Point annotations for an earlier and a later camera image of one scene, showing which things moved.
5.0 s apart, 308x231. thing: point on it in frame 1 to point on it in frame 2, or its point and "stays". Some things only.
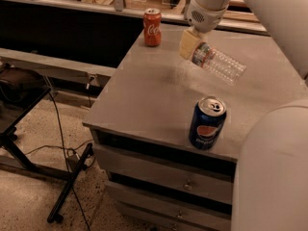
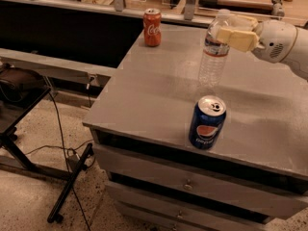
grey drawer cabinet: x=141 y=121 stays
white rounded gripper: x=204 y=17 to x=276 y=39
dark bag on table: x=20 y=86 stays
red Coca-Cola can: x=152 y=25 stays
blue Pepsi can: x=206 y=122 stays
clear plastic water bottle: x=227 y=68 to x=213 y=65
